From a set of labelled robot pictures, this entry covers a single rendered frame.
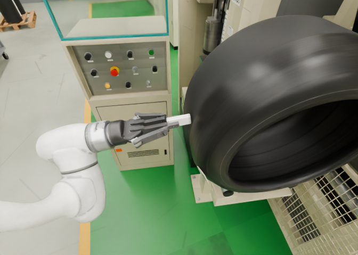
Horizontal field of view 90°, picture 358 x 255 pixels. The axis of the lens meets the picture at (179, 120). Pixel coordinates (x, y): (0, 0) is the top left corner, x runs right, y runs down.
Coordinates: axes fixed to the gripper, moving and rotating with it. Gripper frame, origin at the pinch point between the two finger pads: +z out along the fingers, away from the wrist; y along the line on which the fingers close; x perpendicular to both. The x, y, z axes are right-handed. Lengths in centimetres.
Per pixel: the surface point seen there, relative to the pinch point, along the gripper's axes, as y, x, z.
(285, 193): -9, 51, 41
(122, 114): 60, 44, -39
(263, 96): -10.5, -12.9, 18.2
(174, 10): 333, 56, 28
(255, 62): -3.1, -16.5, 19.2
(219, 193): -7.8, 40.5, 10.9
